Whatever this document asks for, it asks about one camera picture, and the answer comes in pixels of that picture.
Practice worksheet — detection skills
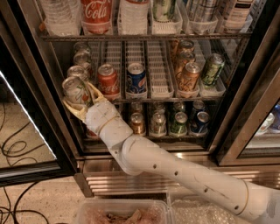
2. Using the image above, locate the clear water bottle left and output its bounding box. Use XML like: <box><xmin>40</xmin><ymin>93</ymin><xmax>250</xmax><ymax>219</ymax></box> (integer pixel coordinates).
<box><xmin>40</xmin><ymin>0</ymin><xmax>81</xmax><ymax>37</ymax></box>

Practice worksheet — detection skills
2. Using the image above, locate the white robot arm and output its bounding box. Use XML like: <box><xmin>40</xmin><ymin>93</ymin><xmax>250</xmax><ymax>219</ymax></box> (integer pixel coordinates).
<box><xmin>63</xmin><ymin>80</ymin><xmax>280</xmax><ymax>224</ymax></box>

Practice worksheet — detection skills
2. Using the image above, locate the red coca-cola bottle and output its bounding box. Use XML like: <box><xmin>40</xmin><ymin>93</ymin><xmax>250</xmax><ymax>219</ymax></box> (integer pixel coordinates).
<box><xmin>80</xmin><ymin>0</ymin><xmax>113</xmax><ymax>34</ymax></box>

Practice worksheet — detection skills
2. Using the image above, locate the clear bin with bubble wrap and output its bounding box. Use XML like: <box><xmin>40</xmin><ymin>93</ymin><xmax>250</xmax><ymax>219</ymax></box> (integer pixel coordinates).
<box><xmin>166</xmin><ymin>187</ymin><xmax>250</xmax><ymax>224</ymax></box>

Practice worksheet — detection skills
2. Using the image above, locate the blue pepsi can middle shelf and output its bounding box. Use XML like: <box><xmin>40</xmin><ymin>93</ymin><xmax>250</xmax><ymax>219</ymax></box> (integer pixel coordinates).
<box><xmin>127</xmin><ymin>62</ymin><xmax>146</xmax><ymax>94</ymax></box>

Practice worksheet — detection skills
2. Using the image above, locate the stainless steel fridge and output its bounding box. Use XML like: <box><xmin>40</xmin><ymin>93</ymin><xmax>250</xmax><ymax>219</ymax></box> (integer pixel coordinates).
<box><xmin>0</xmin><ymin>0</ymin><xmax>280</xmax><ymax>199</ymax></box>

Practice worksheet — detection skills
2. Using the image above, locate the open fridge glass door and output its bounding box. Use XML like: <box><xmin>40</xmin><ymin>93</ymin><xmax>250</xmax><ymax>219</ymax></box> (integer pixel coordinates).
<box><xmin>0</xmin><ymin>21</ymin><xmax>76</xmax><ymax>187</ymax></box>

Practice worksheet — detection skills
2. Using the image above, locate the blue can bottom shelf right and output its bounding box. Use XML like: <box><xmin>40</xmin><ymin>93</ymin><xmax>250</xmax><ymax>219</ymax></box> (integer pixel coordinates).
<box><xmin>191</xmin><ymin>111</ymin><xmax>210</xmax><ymax>133</ymax></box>

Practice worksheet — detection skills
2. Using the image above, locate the orange can bottom shelf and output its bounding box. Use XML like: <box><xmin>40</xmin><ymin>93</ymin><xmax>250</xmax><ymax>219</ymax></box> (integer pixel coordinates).
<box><xmin>129</xmin><ymin>113</ymin><xmax>145</xmax><ymax>135</ymax></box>

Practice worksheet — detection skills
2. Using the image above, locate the white 7up can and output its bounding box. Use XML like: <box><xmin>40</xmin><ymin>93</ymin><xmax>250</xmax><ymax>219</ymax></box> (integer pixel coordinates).
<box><xmin>73</xmin><ymin>51</ymin><xmax>93</xmax><ymax>75</ymax></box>
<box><xmin>67</xmin><ymin>66</ymin><xmax>89</xmax><ymax>81</ymax></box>
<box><xmin>62</xmin><ymin>76</ymin><xmax>93</xmax><ymax>107</ymax></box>

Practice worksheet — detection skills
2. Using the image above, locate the orange soda can rear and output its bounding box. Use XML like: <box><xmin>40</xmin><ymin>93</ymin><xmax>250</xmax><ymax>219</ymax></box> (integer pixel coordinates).
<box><xmin>177</xmin><ymin>40</ymin><xmax>194</xmax><ymax>54</ymax></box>

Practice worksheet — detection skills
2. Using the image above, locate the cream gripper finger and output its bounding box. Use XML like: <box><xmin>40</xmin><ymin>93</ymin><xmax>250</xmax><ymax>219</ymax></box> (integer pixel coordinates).
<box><xmin>86</xmin><ymin>81</ymin><xmax>107</xmax><ymax>104</ymax></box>
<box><xmin>63</xmin><ymin>98</ymin><xmax>88</xmax><ymax>121</ymax></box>

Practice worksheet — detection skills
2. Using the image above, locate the clear water bottle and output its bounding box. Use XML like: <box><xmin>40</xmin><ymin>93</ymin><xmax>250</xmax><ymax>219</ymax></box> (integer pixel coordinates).
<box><xmin>40</xmin><ymin>0</ymin><xmax>81</xmax><ymax>37</ymax></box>
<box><xmin>119</xmin><ymin>0</ymin><xmax>150</xmax><ymax>35</ymax></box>

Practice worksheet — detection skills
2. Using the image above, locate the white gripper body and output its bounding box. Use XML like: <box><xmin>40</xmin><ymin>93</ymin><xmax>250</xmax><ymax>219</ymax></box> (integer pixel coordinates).
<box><xmin>85</xmin><ymin>101</ymin><xmax>133</xmax><ymax>151</ymax></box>

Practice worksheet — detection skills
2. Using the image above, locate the white 7up can front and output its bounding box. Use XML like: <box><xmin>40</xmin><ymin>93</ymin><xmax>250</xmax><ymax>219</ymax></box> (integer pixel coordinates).
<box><xmin>62</xmin><ymin>76</ymin><xmax>93</xmax><ymax>107</ymax></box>

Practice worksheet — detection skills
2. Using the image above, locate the empty white can tray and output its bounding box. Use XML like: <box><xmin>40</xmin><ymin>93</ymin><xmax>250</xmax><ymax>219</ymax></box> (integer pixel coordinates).
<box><xmin>146</xmin><ymin>40</ymin><xmax>174</xmax><ymax>99</ymax></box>

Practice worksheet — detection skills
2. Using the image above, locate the orange soda can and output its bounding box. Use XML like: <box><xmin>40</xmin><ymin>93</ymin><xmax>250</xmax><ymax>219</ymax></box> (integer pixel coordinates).
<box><xmin>178</xmin><ymin>62</ymin><xmax>201</xmax><ymax>92</ymax></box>
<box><xmin>175</xmin><ymin>51</ymin><xmax>196</xmax><ymax>74</ymax></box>
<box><xmin>177</xmin><ymin>40</ymin><xmax>194</xmax><ymax>54</ymax></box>

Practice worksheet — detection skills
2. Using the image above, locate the clear bin with brown items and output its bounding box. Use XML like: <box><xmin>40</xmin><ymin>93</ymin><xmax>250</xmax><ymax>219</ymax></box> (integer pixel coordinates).
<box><xmin>73</xmin><ymin>199</ymin><xmax>172</xmax><ymax>224</ymax></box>

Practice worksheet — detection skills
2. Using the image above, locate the white can bottom shelf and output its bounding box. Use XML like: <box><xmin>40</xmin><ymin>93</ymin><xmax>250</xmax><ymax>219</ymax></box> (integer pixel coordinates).
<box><xmin>150</xmin><ymin>112</ymin><xmax>166</xmax><ymax>136</ymax></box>

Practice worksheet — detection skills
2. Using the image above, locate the red can bottom shelf front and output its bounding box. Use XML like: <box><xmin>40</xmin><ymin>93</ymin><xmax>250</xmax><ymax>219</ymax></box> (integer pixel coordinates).
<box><xmin>86</xmin><ymin>129</ymin><xmax>98</xmax><ymax>138</ymax></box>

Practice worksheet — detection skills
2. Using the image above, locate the white 7up can rear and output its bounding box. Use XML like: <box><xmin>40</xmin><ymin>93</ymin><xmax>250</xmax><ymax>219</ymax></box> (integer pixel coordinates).
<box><xmin>73</xmin><ymin>51</ymin><xmax>93</xmax><ymax>75</ymax></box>

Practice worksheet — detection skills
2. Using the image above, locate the orange soda can front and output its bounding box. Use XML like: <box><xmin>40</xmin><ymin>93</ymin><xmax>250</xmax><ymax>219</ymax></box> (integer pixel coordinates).
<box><xmin>178</xmin><ymin>62</ymin><xmax>201</xmax><ymax>92</ymax></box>

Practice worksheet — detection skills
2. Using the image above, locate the green soda can middle shelf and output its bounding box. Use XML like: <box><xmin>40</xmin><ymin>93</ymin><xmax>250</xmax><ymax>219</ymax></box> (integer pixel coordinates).
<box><xmin>200</xmin><ymin>53</ymin><xmax>225</xmax><ymax>88</ymax></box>

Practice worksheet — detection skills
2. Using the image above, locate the red coca-cola can middle shelf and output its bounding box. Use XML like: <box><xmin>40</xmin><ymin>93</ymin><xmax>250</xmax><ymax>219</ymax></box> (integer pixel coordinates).
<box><xmin>97</xmin><ymin>64</ymin><xmax>120</xmax><ymax>100</ymax></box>

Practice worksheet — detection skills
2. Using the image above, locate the black floor cable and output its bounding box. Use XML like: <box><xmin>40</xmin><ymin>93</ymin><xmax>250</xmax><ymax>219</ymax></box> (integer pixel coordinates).
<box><xmin>0</xmin><ymin>101</ymin><xmax>51</xmax><ymax>224</ymax></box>

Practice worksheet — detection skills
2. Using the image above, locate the clear water bottle centre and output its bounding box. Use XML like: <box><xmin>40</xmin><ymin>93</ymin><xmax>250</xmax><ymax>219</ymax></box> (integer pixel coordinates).
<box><xmin>119</xmin><ymin>0</ymin><xmax>150</xmax><ymax>35</ymax></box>

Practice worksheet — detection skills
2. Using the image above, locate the green can bottom shelf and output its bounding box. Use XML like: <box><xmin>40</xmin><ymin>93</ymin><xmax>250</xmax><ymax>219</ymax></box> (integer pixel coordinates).
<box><xmin>170</xmin><ymin>112</ymin><xmax>187</xmax><ymax>136</ymax></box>

